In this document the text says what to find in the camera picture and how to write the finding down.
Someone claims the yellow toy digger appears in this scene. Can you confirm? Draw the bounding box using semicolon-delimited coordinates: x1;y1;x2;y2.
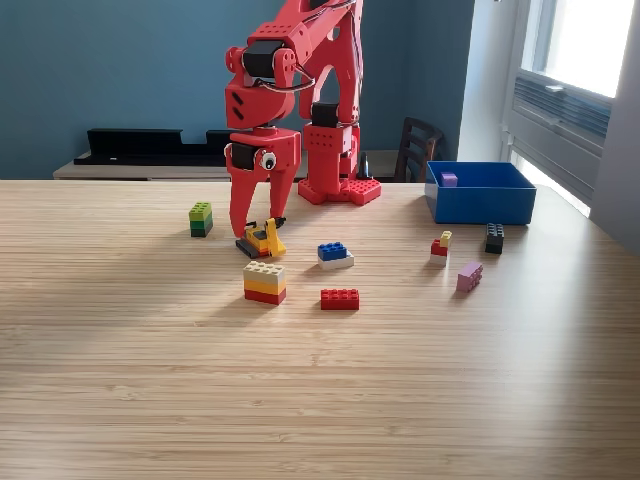
235;216;288;260

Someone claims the red lego brick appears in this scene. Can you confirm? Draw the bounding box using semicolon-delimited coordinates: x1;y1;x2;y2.
320;288;361;312

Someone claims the blue plastic bin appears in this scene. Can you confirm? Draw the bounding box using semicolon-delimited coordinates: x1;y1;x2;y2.
424;160;538;225

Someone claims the pink lego brick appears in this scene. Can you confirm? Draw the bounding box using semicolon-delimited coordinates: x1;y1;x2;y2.
456;260;485;294

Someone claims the black lego brick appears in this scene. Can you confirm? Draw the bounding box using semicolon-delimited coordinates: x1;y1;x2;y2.
484;222;506;255

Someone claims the green brick stack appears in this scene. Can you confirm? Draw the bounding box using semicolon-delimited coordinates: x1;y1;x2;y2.
188;201;215;238

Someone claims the blue and white brick stack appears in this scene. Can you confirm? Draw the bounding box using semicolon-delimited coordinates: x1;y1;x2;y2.
316;241;356;272

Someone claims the cream orange red brick stack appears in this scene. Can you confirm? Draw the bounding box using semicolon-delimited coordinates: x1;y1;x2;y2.
242;260;288;306

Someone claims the wooden sideboard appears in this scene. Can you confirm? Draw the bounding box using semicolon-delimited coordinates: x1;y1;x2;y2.
53;149;401;182

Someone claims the black shelf tray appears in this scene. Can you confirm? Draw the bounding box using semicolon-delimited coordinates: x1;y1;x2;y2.
73;128;302;168

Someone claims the dark wooden chair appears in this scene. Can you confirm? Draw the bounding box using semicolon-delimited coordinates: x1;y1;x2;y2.
393;117;445;184

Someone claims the red white yellow brick stack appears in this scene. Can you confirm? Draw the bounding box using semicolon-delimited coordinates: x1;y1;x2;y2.
429;230;454;267

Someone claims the grey window heater unit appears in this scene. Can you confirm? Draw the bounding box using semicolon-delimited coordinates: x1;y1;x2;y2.
508;69;614;201

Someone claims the white window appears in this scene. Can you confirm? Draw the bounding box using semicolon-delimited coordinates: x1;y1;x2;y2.
519;0;640;99

